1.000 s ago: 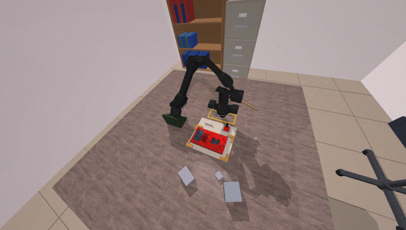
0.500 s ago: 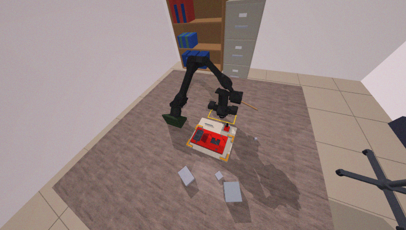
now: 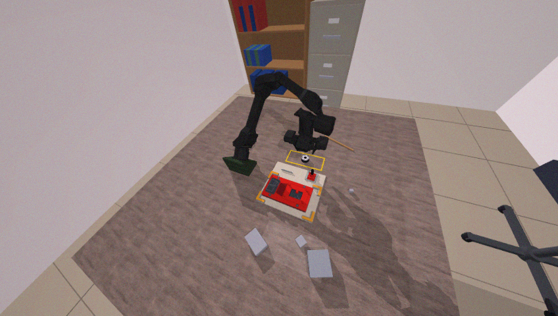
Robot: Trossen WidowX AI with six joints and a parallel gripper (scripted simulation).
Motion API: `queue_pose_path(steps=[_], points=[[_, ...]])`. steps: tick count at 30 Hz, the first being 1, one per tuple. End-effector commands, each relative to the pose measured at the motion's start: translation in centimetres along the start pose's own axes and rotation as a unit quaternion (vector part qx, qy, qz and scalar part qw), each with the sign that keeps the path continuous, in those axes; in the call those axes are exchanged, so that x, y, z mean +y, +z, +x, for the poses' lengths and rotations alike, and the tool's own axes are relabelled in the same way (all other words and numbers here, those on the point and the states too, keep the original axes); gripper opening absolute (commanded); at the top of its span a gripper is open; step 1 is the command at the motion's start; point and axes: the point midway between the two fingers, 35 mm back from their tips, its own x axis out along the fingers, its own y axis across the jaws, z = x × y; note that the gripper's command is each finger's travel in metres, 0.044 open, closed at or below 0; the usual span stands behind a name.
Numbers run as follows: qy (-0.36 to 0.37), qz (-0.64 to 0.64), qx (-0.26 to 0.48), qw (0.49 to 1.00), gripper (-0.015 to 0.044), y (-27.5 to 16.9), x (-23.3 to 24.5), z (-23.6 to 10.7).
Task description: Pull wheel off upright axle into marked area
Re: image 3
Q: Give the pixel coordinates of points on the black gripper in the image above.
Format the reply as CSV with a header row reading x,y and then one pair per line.
x,y
320,142

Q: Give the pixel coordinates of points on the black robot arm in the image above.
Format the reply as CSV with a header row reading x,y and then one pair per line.
x,y
263,86

